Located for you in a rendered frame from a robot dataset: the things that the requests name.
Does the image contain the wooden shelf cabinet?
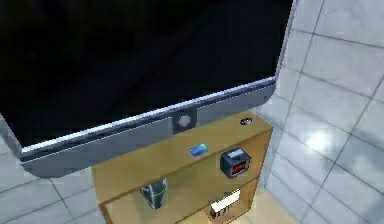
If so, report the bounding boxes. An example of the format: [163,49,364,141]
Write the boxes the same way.
[91,110,274,224]

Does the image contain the white box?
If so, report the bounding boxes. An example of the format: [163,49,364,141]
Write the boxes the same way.
[209,188,242,220]

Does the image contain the black television set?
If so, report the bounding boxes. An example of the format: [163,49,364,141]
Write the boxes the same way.
[0,0,299,179]

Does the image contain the black alarm clock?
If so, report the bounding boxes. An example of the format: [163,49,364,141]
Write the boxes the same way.
[219,146,252,180]

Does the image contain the blue card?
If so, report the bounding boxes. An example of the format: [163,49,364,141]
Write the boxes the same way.
[188,143,210,158]

